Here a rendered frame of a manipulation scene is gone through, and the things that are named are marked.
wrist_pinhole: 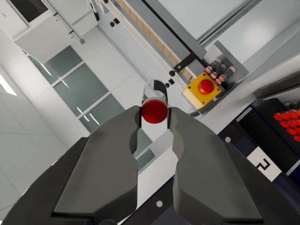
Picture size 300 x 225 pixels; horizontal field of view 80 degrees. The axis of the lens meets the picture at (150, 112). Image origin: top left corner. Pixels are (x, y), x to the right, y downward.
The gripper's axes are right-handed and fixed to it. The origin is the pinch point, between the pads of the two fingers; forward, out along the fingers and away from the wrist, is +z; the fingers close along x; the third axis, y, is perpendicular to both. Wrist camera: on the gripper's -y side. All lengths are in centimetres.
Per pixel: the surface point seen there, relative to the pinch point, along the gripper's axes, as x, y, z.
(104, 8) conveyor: -25, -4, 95
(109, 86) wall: -116, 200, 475
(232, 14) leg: 31, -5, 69
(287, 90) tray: 28.6, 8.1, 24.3
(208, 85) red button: 14.5, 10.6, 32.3
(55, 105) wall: -264, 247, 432
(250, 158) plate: 26.6, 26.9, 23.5
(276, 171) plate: 33.2, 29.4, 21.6
